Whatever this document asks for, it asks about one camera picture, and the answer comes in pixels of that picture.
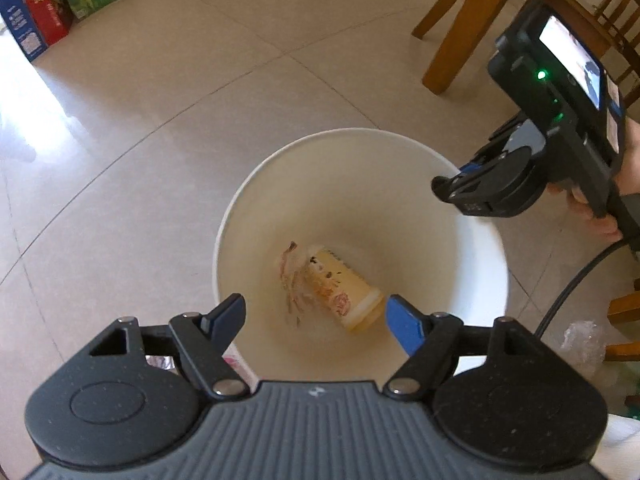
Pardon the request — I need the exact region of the white cloth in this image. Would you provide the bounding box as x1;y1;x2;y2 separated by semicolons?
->
595;410;640;480

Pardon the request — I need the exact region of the black cable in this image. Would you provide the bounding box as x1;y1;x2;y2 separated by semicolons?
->
534;240;632;338

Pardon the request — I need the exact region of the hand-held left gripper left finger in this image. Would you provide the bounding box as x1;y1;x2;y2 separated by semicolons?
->
89;294;249;401

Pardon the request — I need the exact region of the wooden chair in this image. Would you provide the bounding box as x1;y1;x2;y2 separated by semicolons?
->
411;0;601;95
550;0;640;86

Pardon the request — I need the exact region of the pink and white wrapper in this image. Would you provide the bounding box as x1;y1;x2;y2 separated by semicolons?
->
222;355;261;391

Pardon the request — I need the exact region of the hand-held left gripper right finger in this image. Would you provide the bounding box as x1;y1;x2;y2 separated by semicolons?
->
384;295;547;402

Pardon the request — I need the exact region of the wooden furniture leg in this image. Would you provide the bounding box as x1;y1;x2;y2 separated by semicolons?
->
606;294;640;362

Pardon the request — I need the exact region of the yellow printed cup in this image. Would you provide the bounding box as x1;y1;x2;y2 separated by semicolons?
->
305;245;385;333

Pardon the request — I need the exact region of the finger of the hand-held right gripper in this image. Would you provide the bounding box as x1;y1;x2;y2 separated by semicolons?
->
431;160;506;217
457;114;526;176

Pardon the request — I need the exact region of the red cardboard box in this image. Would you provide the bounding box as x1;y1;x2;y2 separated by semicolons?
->
25;0;74;46

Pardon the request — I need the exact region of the white plastic bin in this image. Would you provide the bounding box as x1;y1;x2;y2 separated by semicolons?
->
212;127;510;386

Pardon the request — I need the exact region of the person's right hand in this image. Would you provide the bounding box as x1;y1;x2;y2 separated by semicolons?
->
546;117;640;241

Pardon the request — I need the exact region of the clear crumpled plastic bag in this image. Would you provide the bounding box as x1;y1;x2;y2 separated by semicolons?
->
560;320;608;381

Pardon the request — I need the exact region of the blue cardboard box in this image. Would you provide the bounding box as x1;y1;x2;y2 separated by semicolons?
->
0;0;49;63

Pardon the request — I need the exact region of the crumpled printed wrapper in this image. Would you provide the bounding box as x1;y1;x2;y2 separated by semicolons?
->
274;241;321;328

